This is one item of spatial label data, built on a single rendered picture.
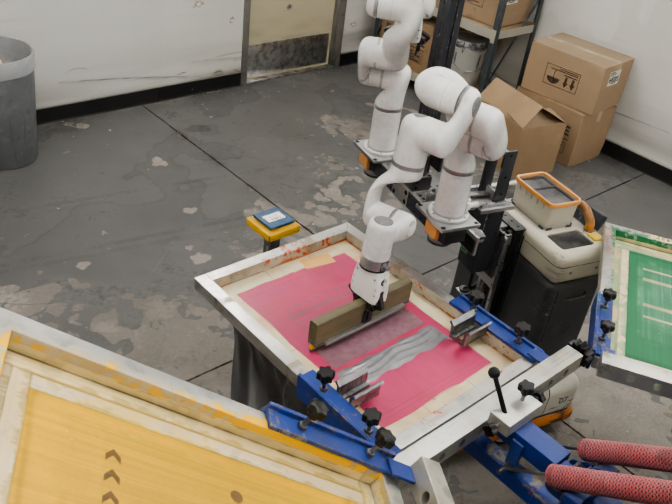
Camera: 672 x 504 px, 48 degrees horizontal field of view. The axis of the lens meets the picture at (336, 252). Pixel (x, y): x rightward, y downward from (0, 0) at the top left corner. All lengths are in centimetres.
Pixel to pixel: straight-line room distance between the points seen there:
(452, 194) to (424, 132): 43
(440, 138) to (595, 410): 200
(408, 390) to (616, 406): 182
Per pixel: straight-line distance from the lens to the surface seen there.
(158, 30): 549
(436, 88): 189
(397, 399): 190
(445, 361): 204
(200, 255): 397
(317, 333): 193
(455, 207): 225
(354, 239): 240
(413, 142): 186
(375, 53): 239
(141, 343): 344
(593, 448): 178
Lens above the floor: 227
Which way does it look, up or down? 34 degrees down
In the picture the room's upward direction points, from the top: 8 degrees clockwise
